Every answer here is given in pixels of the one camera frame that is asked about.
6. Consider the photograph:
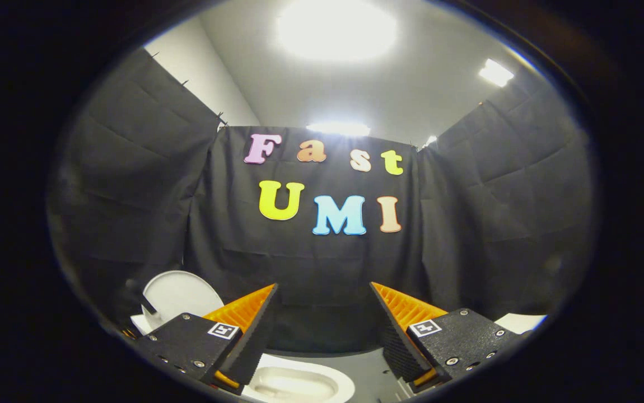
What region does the grey drawer cabinet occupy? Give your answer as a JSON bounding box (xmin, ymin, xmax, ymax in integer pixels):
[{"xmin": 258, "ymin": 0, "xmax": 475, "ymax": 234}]
[{"xmin": 494, "ymin": 313, "xmax": 548, "ymax": 335}]

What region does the white toilet tank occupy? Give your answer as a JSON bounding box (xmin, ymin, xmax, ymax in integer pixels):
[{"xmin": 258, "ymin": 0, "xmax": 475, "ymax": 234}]
[{"xmin": 130, "ymin": 312, "xmax": 157, "ymax": 336}]

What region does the white toilet lid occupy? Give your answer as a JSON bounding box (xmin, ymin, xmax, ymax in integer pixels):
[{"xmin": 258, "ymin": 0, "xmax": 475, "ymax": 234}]
[{"xmin": 142, "ymin": 270, "xmax": 225, "ymax": 332}]

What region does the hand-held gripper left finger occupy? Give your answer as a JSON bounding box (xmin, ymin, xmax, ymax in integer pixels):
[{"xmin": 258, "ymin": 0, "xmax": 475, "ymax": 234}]
[{"xmin": 132, "ymin": 283, "xmax": 279, "ymax": 396}]

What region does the large ceiling light panel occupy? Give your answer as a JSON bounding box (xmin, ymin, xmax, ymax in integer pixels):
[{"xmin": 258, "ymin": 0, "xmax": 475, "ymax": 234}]
[{"xmin": 276, "ymin": 0, "xmax": 399, "ymax": 62}]

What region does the ceiling light behind cloth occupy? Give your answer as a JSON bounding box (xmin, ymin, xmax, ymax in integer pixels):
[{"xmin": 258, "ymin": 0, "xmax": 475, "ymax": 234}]
[{"xmin": 306, "ymin": 122, "xmax": 371, "ymax": 137}]

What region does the small rectangular ceiling light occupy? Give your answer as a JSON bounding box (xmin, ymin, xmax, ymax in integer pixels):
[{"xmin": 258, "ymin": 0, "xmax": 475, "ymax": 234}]
[{"xmin": 478, "ymin": 58, "xmax": 515, "ymax": 88}]

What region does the black backdrop cloth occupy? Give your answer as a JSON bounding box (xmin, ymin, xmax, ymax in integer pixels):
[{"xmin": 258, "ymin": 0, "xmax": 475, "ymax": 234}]
[{"xmin": 46, "ymin": 48, "xmax": 597, "ymax": 356}]

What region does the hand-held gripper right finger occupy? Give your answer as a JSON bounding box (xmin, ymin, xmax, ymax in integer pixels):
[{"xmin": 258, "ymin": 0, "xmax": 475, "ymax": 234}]
[{"xmin": 370, "ymin": 282, "xmax": 530, "ymax": 395}]

